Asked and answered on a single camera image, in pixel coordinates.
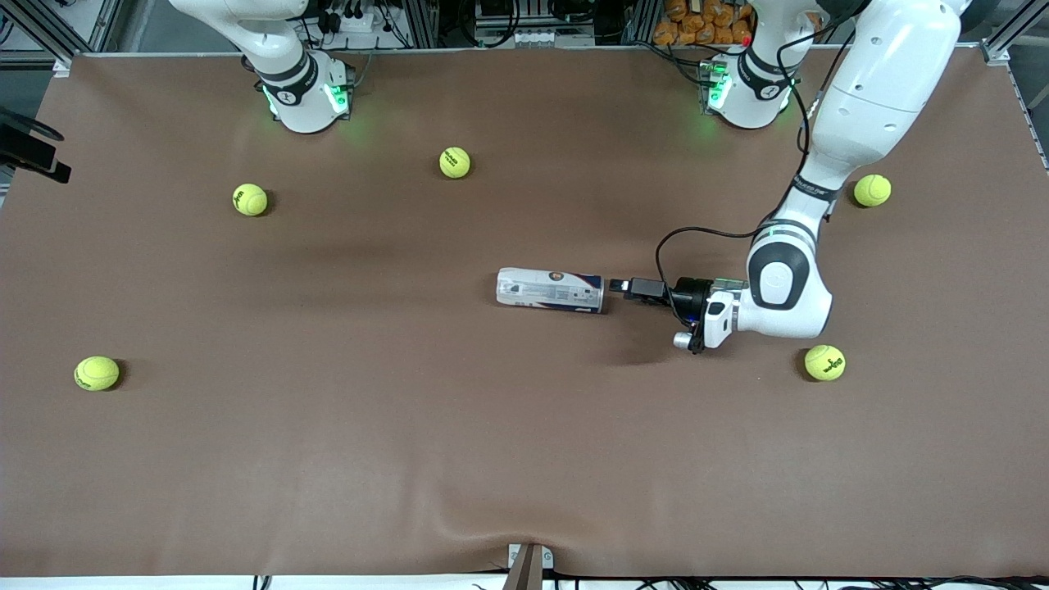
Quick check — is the white and blue tennis can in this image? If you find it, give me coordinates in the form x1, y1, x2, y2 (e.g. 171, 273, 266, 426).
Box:
496, 267, 606, 314

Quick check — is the brown table mat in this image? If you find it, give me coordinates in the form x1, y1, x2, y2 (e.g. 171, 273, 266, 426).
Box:
0, 45, 1049, 579

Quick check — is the white connector block row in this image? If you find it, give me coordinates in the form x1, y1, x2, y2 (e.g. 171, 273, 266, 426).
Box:
506, 28, 597, 49

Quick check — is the pile of orange objects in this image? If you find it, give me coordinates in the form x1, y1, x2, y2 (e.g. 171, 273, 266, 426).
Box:
653, 0, 755, 47

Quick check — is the white power strip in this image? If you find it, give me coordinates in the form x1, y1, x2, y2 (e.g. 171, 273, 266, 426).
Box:
326, 8, 379, 35

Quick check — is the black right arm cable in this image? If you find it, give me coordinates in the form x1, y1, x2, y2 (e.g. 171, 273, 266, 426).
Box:
0, 107, 66, 143

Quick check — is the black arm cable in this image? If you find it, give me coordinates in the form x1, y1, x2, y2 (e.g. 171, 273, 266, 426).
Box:
655, 15, 860, 330
0, 107, 66, 143

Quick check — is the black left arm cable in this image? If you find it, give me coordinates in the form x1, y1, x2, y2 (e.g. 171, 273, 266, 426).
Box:
655, 15, 860, 330

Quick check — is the aluminium frame post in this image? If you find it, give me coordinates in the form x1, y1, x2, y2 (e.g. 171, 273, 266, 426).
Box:
7, 0, 124, 63
623, 0, 661, 46
982, 0, 1049, 58
402, 0, 440, 48

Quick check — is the white metal edge bracket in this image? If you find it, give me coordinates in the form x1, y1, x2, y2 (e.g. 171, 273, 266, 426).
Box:
507, 543, 555, 571

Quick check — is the brown camera strut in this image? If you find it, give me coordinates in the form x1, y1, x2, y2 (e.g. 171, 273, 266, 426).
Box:
502, 545, 544, 590

